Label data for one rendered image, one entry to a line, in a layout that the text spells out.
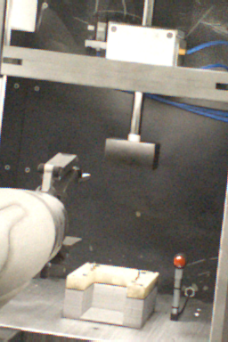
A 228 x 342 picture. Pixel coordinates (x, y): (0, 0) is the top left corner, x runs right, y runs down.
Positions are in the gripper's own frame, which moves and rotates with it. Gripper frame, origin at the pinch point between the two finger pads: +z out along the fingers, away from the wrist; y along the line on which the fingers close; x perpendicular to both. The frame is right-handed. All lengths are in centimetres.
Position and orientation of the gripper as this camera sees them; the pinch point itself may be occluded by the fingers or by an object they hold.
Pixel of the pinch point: (70, 209)
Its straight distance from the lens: 142.7
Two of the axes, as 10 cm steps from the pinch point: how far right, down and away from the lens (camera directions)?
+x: -9.8, -1.2, 1.5
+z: 1.6, -0.3, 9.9
